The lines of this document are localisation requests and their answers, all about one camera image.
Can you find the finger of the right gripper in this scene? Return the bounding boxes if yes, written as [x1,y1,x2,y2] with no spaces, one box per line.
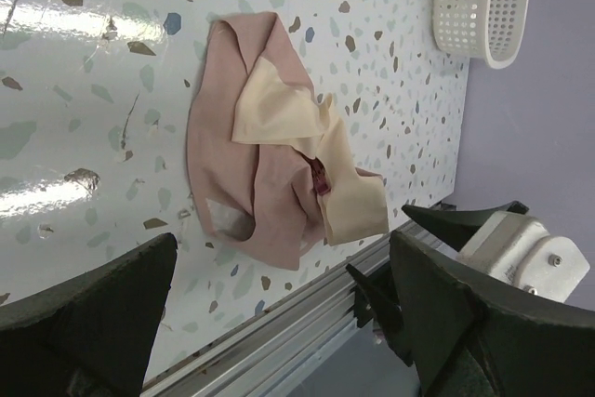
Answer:
[345,262,414,366]
[402,201,529,248]

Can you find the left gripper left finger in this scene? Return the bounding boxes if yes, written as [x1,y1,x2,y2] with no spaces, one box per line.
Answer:
[1,233,178,396]

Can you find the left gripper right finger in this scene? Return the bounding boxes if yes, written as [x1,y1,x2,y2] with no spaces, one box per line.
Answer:
[389,232,594,396]

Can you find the pink beige underwear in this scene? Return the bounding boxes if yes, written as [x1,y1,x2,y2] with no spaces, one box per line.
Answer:
[186,12,389,271]

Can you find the purple clothespin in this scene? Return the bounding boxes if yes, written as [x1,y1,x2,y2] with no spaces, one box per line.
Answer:
[307,158,331,196]

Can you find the white plastic basket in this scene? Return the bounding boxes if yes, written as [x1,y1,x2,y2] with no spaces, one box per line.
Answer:
[433,0,529,70]

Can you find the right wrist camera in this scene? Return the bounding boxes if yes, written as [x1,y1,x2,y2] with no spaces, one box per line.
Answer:
[456,211,590,303]

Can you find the aluminium rail frame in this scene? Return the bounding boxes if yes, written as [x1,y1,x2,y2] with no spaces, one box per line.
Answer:
[141,201,459,397]

